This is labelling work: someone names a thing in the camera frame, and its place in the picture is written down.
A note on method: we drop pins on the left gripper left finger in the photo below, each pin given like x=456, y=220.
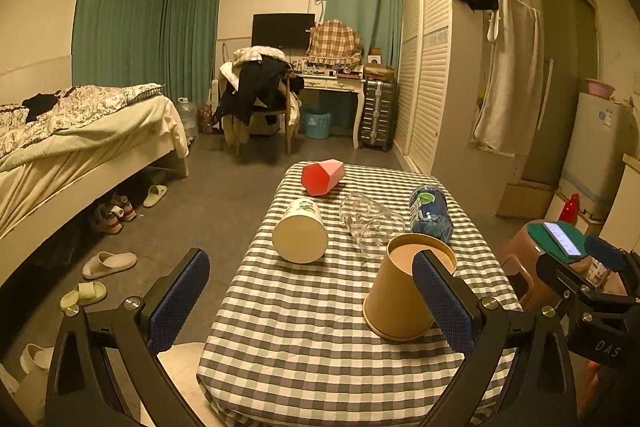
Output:
x=82, y=388

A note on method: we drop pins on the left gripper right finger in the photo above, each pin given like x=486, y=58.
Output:
x=539, y=389

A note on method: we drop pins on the brown paper cup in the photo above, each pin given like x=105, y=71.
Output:
x=394, y=309

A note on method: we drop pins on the clear plastic cup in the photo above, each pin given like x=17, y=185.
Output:
x=371, y=224

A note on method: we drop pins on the white floral paper cup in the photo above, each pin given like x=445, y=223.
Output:
x=300, y=235

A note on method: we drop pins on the pink hexagonal cup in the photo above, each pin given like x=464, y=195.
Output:
x=320, y=177

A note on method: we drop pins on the person's right hand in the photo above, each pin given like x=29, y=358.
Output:
x=590, y=388

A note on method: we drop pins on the white slipper near corner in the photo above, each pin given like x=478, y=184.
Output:
x=35, y=358

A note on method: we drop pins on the green slipper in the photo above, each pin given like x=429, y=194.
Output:
x=83, y=294

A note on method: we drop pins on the smartphone with lit screen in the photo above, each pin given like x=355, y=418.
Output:
x=562, y=240

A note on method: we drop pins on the brown plastic stool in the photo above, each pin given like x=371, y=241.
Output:
x=518, y=260

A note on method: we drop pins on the red bottle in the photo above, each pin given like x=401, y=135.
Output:
x=570, y=210

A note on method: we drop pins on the green stool mat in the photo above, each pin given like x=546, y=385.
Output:
x=539, y=234

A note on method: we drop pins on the cardboard box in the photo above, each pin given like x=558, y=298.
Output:
x=525, y=199

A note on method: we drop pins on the sneaker with red trim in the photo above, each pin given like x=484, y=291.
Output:
x=122, y=207

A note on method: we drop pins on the white refrigerator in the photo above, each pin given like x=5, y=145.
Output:
x=603, y=132

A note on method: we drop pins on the blue labelled plastic bottle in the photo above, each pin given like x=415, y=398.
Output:
x=429, y=213

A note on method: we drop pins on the pale slipper under bed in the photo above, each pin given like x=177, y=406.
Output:
x=155, y=194

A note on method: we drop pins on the gray checkered tablecloth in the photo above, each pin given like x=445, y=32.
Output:
x=290, y=347

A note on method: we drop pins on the hanging white towel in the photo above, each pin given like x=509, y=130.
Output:
x=510, y=108

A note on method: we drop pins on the pink basin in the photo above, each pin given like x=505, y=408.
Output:
x=599, y=88

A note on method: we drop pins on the bed with beige bedding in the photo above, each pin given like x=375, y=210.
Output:
x=45, y=184

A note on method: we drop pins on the large clear water jug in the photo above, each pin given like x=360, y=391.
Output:
x=188, y=112

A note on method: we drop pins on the black silver suitcase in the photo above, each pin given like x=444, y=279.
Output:
x=377, y=121

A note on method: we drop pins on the white louvered wardrobe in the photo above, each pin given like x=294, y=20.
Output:
x=442, y=80

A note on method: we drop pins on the blue laundry basket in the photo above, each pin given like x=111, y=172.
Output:
x=317, y=125

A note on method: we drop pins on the wooden chair with clothes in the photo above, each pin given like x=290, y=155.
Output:
x=258, y=79

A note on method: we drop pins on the white desk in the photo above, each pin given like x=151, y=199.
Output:
x=340, y=86

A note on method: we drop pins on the teal curtain left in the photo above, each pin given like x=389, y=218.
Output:
x=119, y=43

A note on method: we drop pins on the plaid blanket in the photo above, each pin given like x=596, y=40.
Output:
x=335, y=44

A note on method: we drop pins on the black monitor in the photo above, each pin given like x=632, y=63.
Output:
x=284, y=31

